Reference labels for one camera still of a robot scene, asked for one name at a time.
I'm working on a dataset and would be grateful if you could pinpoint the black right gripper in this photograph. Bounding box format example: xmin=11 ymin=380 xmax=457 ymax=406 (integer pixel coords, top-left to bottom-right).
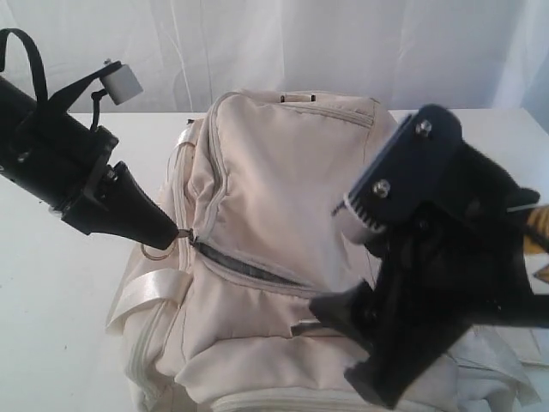
xmin=291 ymin=143 xmax=532 ymax=408

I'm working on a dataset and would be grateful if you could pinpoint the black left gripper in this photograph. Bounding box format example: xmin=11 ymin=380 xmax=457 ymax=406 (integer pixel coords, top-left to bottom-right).
xmin=59 ymin=128 xmax=178 ymax=245

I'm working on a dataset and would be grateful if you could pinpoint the beige fabric duffel bag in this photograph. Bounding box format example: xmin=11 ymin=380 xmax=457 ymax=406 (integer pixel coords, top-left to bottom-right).
xmin=107 ymin=92 xmax=548 ymax=411

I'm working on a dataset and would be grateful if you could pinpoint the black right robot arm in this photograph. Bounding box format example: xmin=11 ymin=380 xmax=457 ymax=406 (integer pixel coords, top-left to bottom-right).
xmin=310 ymin=143 xmax=548 ymax=409

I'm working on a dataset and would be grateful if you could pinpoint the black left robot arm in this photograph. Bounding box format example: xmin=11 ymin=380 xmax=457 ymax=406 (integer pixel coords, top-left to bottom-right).
xmin=1 ymin=80 xmax=179 ymax=250

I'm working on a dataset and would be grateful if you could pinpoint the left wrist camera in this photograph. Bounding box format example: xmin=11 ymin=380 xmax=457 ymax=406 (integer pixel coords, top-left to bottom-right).
xmin=92 ymin=59 xmax=143 ymax=106

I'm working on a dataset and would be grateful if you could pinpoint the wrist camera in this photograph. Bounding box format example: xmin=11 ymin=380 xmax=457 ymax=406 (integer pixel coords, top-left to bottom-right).
xmin=92 ymin=59 xmax=143 ymax=106
xmin=331 ymin=105 xmax=464 ymax=245

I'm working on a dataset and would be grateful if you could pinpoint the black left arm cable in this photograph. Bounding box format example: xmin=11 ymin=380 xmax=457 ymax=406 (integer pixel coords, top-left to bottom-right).
xmin=0 ymin=27 xmax=51 ymax=104

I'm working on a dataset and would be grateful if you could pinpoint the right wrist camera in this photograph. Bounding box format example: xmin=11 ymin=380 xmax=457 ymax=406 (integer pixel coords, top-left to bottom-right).
xmin=331 ymin=105 xmax=464 ymax=245

